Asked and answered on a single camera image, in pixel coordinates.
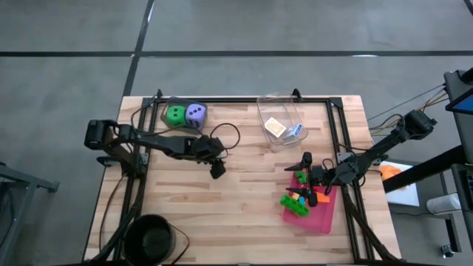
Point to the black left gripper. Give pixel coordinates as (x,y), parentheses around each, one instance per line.
(208,149)

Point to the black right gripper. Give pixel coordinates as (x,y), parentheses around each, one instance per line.
(318,176)

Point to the green two-stud building block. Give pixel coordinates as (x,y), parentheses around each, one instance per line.
(301,177)

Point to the yellow building block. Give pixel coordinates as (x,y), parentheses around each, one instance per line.
(295,196)

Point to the small blue building block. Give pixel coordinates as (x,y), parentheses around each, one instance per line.
(302,201)

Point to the long green building block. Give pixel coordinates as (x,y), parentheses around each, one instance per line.
(293,207)

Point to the blue-backed card deck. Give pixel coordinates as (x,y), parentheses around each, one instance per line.
(295,131)

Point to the purple foam die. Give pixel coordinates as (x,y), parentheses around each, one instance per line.
(196,114)

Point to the orange-backed card deck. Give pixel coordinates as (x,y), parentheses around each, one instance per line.
(275,127)

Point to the green foam die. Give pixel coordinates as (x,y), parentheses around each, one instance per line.
(175,115)

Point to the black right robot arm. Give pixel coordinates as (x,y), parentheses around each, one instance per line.
(380,146)

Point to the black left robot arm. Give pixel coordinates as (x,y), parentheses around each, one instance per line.
(166,142)

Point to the pink plastic tray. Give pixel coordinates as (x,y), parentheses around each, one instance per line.
(318,219)

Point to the dark translucent plastic bin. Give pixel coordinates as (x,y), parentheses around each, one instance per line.
(199,130)

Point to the orange object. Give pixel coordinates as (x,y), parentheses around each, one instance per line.
(390,171)

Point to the clear plastic container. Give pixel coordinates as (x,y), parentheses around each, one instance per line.
(273,107)

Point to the white paper sheet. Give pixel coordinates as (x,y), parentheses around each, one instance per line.
(406,196)

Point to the black round bowl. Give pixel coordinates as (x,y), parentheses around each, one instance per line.
(148,240)

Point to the black diagonal beam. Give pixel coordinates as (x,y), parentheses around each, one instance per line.
(425,170)

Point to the white roll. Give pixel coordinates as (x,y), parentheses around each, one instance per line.
(443,204)

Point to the small caster wheel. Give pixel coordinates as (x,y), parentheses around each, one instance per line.
(447,251)

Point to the dark grey equipment cart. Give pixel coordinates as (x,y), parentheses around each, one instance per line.
(462,129)

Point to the tablet with blue screen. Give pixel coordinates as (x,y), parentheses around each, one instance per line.
(465,105)

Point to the grey metal table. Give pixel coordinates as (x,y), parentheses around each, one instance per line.
(22,181)

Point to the silver frame corner bracket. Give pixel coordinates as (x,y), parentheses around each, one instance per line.
(343,157)

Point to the black aluminium table frame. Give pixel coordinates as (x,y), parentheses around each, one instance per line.
(229,99)

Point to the black frame clamp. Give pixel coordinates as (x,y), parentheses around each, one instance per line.
(296,94)
(159,93)

